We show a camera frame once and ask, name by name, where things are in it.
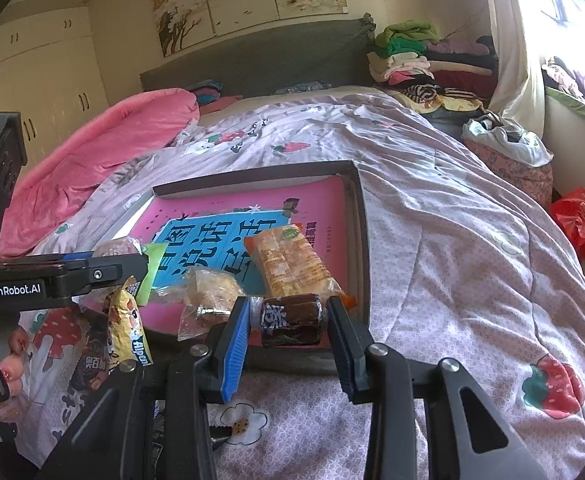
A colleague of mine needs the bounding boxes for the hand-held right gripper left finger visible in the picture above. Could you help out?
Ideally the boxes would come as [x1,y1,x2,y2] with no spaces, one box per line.
[40,297,252,480]

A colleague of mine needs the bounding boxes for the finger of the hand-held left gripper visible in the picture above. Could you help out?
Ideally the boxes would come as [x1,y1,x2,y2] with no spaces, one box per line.
[62,252,151,306]

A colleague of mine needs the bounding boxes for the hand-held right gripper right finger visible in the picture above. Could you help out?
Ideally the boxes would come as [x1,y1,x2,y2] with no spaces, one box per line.
[325,297,543,480]

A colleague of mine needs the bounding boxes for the pink pastry clear packet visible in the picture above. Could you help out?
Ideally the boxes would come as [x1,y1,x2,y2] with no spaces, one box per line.
[94,236,144,262]

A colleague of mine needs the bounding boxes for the brown snack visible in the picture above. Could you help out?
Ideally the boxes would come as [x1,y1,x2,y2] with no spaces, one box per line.
[260,292,329,349]

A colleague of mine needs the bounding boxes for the pink box lid tray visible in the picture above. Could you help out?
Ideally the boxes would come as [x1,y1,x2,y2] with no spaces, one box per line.
[107,160,374,377]

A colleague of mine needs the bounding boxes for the person's left hand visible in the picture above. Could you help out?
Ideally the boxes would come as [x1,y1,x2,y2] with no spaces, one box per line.
[0,332,29,417]

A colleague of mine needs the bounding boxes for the green snack packet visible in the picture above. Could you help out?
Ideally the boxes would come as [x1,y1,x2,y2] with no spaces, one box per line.
[135,242,169,309]

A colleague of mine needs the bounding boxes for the yellow wrapped snack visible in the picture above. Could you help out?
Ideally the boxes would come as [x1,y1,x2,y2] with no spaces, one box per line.
[103,280,154,369]

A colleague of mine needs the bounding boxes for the dark wrapped chocolate bar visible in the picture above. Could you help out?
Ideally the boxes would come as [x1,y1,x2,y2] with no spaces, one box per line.
[70,332,116,394]

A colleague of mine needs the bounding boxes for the orange biscuit packet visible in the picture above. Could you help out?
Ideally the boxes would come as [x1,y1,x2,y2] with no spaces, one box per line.
[244,224,356,309]

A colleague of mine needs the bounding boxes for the pink quilt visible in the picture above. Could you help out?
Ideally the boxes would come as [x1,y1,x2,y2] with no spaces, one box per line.
[0,87,201,259]

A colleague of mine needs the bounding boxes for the strawberry print duvet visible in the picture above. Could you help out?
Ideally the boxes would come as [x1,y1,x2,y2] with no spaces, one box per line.
[12,94,585,480]

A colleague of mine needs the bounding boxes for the pink and blue book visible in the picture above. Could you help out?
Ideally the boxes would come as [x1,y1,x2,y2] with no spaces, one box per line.
[130,172,352,350]

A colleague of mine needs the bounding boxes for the colourful folded cloth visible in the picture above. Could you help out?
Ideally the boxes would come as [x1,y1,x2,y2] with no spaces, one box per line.
[186,79,229,107]

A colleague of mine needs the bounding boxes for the cream wardrobe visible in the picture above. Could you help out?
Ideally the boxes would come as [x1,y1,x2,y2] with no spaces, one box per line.
[0,7,112,177]

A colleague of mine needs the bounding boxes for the floral fabric bag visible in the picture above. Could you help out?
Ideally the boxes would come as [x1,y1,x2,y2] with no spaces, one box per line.
[465,141,554,212]

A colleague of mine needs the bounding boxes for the dark grey headboard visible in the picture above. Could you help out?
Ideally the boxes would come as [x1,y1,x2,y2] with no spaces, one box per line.
[140,15,376,107]

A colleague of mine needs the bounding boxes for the white plastic bag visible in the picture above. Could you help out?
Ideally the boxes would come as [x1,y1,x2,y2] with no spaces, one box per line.
[461,112,554,167]

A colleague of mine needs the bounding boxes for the red plastic bag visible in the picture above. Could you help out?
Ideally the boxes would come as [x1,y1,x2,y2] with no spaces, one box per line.
[550,186,585,260]

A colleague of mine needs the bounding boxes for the pile of folded clothes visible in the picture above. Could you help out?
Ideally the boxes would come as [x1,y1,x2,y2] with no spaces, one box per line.
[367,20,501,112]

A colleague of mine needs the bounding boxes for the clothes on windowsill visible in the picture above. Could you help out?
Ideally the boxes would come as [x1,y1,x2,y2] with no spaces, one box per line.
[541,56,585,132]

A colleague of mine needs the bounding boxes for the cream curtain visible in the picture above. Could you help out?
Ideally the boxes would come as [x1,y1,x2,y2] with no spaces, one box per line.
[475,0,549,134]

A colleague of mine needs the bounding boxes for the tree wall painting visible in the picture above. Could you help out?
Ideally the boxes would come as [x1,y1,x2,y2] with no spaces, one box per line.
[146,0,352,59]

